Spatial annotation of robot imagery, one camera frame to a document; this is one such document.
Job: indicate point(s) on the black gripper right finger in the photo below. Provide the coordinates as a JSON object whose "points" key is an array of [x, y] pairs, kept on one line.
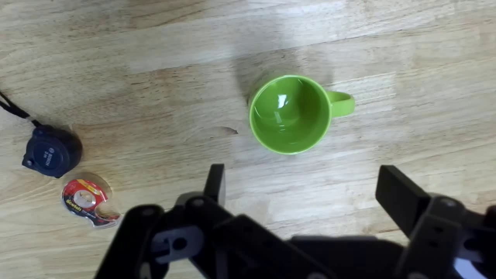
{"points": [[404, 200]]}

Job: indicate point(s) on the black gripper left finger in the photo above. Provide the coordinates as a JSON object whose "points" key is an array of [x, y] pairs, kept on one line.
{"points": [[215, 186]]}

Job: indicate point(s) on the green ceramic mug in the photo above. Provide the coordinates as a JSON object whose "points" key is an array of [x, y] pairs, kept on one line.
{"points": [[292, 113]]}

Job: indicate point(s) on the red clear tape dispenser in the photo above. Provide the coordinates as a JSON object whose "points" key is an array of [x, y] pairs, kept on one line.
{"points": [[91, 197]]}

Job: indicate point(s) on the black tape measure with strap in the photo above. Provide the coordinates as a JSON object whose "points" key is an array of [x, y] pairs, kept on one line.
{"points": [[50, 150]]}

